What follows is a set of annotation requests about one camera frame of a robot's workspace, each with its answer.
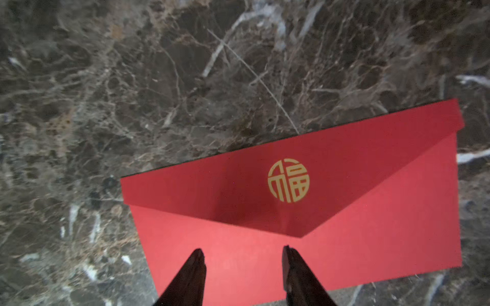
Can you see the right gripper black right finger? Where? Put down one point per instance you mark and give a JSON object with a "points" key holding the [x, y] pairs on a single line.
{"points": [[300, 283]]}

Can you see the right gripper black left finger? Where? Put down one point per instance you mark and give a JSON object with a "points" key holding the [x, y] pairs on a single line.
{"points": [[187, 287]]}

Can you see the red envelope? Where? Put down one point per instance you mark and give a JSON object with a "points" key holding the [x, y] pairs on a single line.
{"points": [[367, 201]]}

